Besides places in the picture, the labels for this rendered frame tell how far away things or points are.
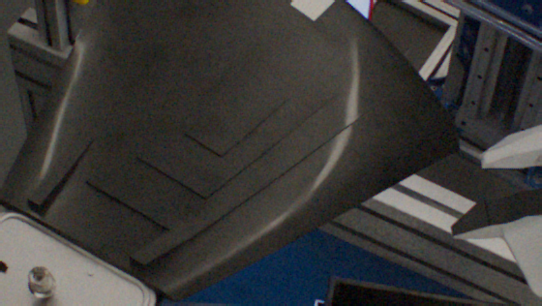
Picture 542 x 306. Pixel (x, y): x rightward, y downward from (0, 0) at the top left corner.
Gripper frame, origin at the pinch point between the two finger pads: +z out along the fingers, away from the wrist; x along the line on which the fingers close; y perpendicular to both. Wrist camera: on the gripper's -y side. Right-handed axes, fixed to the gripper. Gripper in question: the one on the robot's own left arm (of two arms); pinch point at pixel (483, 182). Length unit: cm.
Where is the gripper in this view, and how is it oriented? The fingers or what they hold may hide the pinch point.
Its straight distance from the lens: 51.4
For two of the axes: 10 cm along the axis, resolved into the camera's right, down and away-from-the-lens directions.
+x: -0.5, 4.9, 8.7
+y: 1.5, 8.6, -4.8
